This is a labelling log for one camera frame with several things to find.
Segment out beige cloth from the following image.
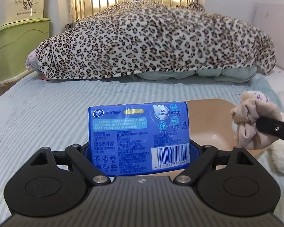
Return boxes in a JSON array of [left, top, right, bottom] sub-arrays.
[[231, 91, 282, 150]]

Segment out blue tissue pack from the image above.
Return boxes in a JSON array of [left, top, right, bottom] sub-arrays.
[[88, 102, 200, 177]]

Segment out white fluffy plush toy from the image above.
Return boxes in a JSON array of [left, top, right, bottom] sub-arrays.
[[267, 92, 284, 177]]

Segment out beige plastic storage basket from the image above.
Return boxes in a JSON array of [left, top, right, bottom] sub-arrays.
[[141, 98, 266, 178]]

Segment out striped light blue bedsheet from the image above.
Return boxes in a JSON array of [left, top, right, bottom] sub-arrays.
[[0, 68, 284, 224]]

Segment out teal quilted duvet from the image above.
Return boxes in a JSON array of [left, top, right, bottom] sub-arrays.
[[132, 66, 257, 84]]

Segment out pink floral pillow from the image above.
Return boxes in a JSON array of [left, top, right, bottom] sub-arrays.
[[25, 50, 41, 74]]

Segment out leopard print blanket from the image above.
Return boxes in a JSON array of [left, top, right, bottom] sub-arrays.
[[35, 1, 277, 80]]

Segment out green plastic storage bin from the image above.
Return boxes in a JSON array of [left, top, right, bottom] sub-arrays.
[[0, 18, 50, 82]]

